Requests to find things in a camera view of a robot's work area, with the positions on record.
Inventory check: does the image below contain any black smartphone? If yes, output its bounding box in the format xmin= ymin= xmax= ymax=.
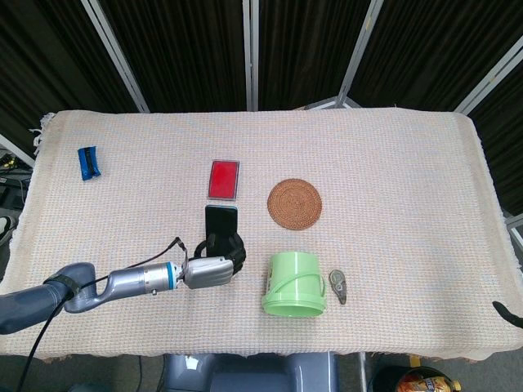
xmin=203 ymin=205 xmax=239 ymax=257

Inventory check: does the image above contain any round woven brown coaster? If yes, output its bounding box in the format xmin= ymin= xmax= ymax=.
xmin=266 ymin=178 xmax=323 ymax=230

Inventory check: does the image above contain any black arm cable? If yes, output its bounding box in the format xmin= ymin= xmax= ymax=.
xmin=16 ymin=236 xmax=190 ymax=392

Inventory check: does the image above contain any black bin with snack bags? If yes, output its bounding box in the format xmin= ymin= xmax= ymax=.
xmin=394 ymin=365 xmax=465 ymax=392

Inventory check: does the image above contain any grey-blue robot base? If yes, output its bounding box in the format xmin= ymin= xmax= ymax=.
xmin=163 ymin=353 xmax=340 ymax=392

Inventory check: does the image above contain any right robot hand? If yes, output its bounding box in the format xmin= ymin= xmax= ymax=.
xmin=492 ymin=301 xmax=523 ymax=327

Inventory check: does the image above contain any white screen frame post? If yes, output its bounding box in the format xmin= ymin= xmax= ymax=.
xmin=80 ymin=0 xmax=150 ymax=114
xmin=452 ymin=44 xmax=523 ymax=114
xmin=241 ymin=0 xmax=261 ymax=112
xmin=304 ymin=0 xmax=386 ymax=110

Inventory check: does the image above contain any beige woven tablecloth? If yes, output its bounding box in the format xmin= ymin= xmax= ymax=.
xmin=0 ymin=106 xmax=523 ymax=365

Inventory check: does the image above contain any green plastic bucket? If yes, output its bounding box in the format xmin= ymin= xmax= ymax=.
xmin=261 ymin=252 xmax=329 ymax=318

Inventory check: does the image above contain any red pad in clear case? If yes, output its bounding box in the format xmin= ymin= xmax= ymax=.
xmin=206 ymin=158 xmax=241 ymax=202

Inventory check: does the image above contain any dark equipment with cables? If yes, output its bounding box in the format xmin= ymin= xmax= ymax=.
xmin=0 ymin=149 xmax=34 ymax=220

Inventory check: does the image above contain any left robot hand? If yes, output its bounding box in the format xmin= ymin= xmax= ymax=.
xmin=182 ymin=232 xmax=248 ymax=290

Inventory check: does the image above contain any black fabric screen panel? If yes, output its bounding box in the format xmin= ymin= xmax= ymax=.
xmin=0 ymin=0 xmax=140 ymax=164
xmin=257 ymin=0 xmax=373 ymax=111
xmin=97 ymin=0 xmax=250 ymax=114
xmin=469 ymin=71 xmax=523 ymax=217
xmin=346 ymin=0 xmax=523 ymax=114

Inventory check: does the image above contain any grey correction tape dispenser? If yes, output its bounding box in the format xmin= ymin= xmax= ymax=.
xmin=329 ymin=268 xmax=350 ymax=305

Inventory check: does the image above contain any blue and black eraser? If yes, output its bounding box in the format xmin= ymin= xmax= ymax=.
xmin=77 ymin=145 xmax=103 ymax=182

